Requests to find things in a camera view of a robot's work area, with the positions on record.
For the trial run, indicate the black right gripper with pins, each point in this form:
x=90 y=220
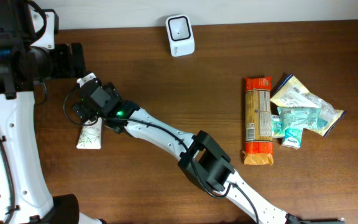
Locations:
x=88 y=107

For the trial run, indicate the white bamboo print tube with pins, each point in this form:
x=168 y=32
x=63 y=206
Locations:
x=90 y=135

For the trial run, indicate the orange spaghetti packet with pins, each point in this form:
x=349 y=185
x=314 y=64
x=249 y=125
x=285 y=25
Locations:
x=258 y=122

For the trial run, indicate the cream blue snack bag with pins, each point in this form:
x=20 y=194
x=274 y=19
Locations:
x=291 y=93

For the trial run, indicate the teal wet wipes pack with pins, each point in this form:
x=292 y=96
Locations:
x=299 y=118

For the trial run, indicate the teal Kleenex tissue pack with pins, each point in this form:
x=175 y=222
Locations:
x=292 y=138

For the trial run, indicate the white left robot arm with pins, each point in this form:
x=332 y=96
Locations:
x=28 y=57

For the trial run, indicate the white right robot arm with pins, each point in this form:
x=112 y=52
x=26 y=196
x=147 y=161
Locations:
x=199 y=156

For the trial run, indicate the white barcode scanner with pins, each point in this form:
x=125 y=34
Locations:
x=180 y=35

